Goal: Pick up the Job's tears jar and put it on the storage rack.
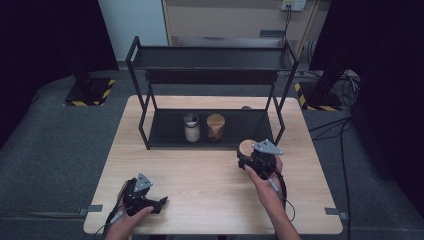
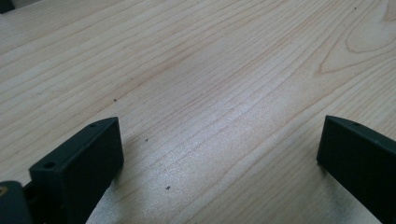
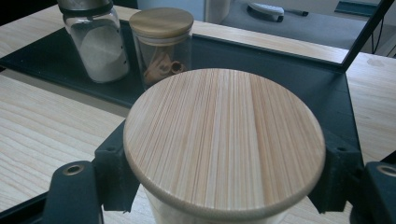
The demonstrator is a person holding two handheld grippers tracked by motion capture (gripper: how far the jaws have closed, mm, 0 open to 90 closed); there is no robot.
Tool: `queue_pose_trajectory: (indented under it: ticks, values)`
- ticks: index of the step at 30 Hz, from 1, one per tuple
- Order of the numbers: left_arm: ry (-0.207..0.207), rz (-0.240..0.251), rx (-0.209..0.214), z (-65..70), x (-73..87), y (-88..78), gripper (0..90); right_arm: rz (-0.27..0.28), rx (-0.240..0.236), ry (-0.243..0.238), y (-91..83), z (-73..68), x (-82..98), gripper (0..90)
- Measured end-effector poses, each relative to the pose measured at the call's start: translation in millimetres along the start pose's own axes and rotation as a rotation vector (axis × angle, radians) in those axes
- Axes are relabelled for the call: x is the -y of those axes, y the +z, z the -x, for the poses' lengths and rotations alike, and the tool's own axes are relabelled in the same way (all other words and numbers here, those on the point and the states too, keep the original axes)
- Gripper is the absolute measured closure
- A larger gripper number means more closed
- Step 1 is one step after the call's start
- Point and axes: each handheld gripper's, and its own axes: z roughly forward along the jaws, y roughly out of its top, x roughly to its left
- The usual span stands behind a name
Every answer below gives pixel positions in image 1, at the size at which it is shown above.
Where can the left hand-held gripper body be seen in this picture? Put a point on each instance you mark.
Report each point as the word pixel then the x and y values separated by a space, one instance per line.
pixel 135 198

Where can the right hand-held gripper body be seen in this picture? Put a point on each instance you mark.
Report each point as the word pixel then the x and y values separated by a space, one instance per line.
pixel 263 163

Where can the wooden lid jar pale contents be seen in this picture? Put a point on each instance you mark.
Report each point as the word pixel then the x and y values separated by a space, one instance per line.
pixel 246 146

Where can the wooden lid jar dark contents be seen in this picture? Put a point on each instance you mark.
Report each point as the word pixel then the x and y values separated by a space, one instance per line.
pixel 215 126

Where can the glass jar with metal lid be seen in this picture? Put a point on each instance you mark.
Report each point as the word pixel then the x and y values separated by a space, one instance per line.
pixel 192 128

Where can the black metal two-tier shelf rack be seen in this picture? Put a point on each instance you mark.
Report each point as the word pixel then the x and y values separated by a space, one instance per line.
pixel 210 83

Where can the person's left hand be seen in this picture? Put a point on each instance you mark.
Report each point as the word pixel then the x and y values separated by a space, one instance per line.
pixel 128 222

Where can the person's right hand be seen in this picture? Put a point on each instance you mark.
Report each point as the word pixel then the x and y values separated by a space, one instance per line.
pixel 265 191

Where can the grey tape strip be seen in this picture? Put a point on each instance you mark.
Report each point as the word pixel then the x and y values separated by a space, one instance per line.
pixel 336 212
pixel 90 209

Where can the black stand with striped base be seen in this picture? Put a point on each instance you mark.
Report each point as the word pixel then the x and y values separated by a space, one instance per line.
pixel 321 96
pixel 88 91

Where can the beige cabinet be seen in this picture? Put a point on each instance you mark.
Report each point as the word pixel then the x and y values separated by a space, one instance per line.
pixel 226 20

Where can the dark curtain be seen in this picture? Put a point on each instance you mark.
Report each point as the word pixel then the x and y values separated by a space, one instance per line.
pixel 40 50
pixel 390 83

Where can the white wall socket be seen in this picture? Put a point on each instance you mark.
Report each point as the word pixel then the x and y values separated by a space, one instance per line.
pixel 294 4

